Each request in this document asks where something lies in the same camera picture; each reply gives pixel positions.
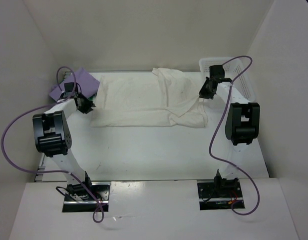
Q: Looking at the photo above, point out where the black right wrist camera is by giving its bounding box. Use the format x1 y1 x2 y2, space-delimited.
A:
209 65 232 83

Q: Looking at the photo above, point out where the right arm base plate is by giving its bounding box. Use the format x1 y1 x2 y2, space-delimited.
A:
197 178 245 211

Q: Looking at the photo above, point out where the purple t-shirt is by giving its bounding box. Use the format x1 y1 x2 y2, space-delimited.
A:
49 67 100 101

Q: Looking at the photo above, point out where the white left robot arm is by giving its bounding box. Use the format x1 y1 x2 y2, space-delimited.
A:
32 93 95 201

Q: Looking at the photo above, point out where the green t-shirt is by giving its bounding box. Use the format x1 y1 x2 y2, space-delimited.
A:
56 95 96 102

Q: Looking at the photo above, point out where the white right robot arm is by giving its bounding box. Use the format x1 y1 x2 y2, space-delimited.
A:
199 77 260 160

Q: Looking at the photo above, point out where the white plastic basket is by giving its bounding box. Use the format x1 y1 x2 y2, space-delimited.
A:
199 57 256 102

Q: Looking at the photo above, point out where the white t-shirt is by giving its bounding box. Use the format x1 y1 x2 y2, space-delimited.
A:
90 68 208 128

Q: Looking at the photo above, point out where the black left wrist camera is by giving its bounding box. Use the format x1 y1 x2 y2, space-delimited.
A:
61 82 80 99

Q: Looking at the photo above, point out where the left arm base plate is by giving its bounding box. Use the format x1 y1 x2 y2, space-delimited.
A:
58 182 111 213

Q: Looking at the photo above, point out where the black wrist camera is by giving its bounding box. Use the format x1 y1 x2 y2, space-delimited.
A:
209 65 232 83
61 82 80 99

